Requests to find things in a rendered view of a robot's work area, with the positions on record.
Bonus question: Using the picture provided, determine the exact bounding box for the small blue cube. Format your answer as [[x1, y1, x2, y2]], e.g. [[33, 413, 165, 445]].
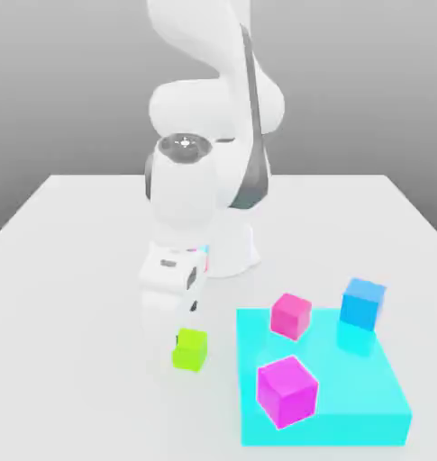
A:
[[339, 276, 387, 332]]

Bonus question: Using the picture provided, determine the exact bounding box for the small green cube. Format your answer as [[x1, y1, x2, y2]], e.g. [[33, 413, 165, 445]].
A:
[[171, 327, 209, 374]]

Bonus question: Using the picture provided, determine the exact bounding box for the small magenta cube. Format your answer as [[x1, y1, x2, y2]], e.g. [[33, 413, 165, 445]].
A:
[[256, 354, 320, 430]]

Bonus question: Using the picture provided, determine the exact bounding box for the small cyan cube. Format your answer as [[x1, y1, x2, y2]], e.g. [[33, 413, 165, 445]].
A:
[[335, 319, 378, 358]]

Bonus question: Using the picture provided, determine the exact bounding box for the large cyan box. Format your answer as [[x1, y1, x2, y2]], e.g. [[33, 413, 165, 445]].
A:
[[235, 306, 414, 448]]

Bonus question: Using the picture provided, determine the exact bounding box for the small pink cube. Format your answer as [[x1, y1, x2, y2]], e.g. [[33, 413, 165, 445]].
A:
[[269, 292, 313, 342]]

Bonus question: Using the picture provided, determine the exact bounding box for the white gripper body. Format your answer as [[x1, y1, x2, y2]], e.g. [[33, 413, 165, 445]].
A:
[[141, 286, 202, 338]]

